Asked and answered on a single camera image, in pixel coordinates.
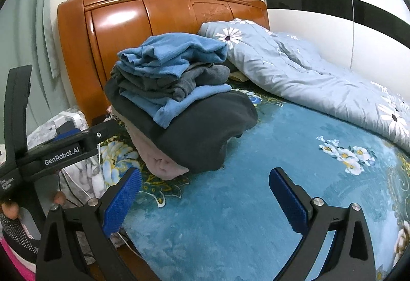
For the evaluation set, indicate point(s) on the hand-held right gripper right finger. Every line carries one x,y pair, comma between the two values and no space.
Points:
288,201

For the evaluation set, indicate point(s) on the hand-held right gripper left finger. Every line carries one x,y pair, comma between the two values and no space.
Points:
123,201

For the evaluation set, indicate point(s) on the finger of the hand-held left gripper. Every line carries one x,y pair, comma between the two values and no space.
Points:
69,134
99,135

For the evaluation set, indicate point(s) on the blue fleece top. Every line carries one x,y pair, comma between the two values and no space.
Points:
173,50

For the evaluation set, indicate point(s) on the person's left forearm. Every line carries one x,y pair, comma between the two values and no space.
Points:
16,236

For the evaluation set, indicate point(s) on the person's left hand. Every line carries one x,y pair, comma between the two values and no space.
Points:
9,210

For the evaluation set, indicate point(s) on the white plastic box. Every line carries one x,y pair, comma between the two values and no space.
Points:
69,117

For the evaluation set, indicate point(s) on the marble patterned cloth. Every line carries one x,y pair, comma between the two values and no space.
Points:
86,178

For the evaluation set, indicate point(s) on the green floral printed blanket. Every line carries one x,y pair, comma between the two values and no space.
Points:
240,204

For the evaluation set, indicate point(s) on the pink garment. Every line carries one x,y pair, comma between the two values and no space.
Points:
153,156

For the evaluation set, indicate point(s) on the light blue garment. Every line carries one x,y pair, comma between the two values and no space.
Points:
179,105

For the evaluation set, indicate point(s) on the white hanging cloth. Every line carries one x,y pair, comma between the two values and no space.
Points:
51,37

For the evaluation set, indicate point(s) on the pink cloth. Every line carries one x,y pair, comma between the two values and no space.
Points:
12,268

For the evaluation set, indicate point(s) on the dark grey garment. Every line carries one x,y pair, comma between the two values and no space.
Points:
208,127

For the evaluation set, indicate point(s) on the orange wooden headboard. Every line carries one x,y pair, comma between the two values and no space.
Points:
121,21

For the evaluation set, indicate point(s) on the grey-green curtain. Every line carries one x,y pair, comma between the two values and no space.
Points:
22,28

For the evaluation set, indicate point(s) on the grey-blue daisy print duvet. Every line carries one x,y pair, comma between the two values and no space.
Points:
304,76

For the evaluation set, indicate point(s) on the white wardrobe with black stripe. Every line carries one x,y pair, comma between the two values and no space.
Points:
304,28

